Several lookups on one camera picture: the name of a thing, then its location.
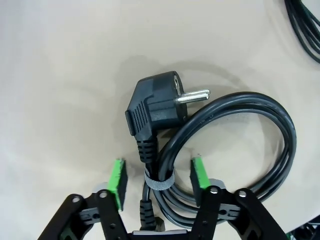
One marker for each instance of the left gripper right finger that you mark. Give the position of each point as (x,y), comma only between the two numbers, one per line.
(200,180)

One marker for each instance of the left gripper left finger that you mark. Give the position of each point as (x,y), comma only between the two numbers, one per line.
(115,180)

